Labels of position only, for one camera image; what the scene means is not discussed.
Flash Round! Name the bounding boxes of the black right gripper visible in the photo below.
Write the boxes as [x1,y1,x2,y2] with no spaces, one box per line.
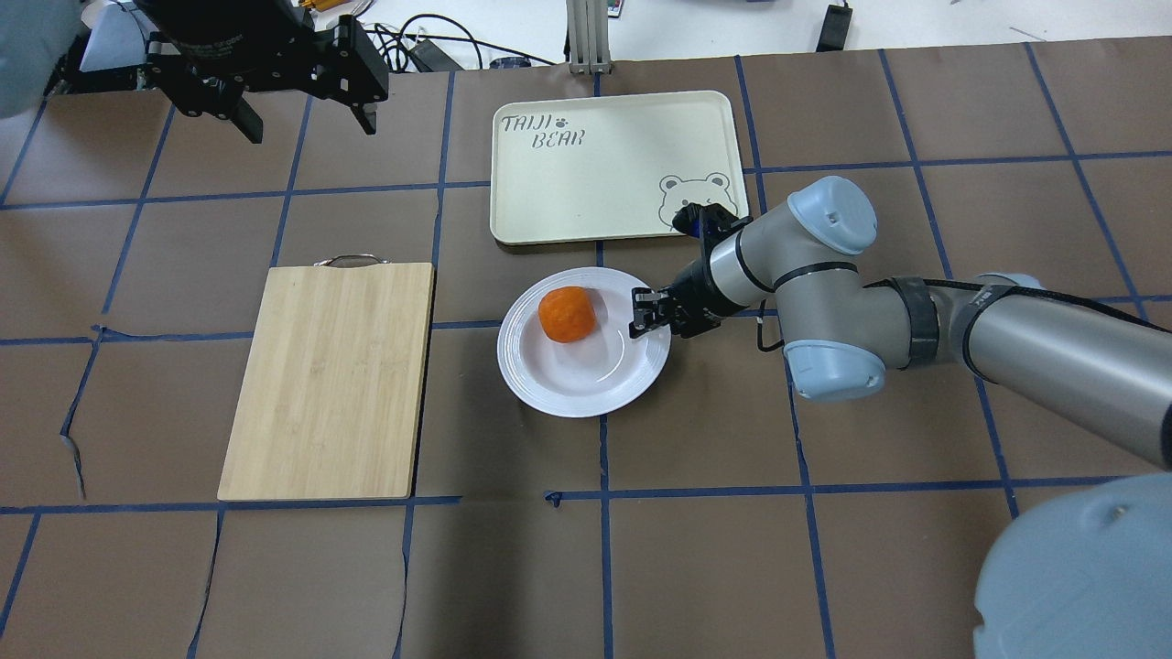
[628,257,743,340]

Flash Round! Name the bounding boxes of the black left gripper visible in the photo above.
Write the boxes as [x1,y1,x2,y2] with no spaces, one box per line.
[147,1,389,145]

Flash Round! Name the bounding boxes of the white round plate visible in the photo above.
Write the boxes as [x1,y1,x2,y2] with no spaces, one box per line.
[495,266,672,417]

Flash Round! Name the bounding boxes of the orange fruit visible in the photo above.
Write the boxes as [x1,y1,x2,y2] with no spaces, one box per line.
[538,286,598,344]

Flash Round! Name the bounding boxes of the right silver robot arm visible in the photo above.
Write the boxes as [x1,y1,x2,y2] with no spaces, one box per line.
[629,176,1171,658]

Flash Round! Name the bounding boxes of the cream bear tray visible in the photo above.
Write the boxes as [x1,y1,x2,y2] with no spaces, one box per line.
[489,89,749,246]

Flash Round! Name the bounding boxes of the bamboo cutting board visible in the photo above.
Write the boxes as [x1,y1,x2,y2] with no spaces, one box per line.
[217,260,435,503]

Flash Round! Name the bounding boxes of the black power adapter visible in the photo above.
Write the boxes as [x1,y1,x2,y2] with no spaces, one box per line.
[815,1,853,53]

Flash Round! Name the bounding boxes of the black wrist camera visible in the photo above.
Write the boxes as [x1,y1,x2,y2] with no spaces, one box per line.
[672,203,754,243]

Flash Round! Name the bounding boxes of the tangled black cables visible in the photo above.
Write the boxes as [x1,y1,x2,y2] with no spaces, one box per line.
[366,13,559,76]

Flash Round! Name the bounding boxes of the aluminium frame post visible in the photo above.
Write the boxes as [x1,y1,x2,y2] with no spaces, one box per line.
[566,0,613,75]

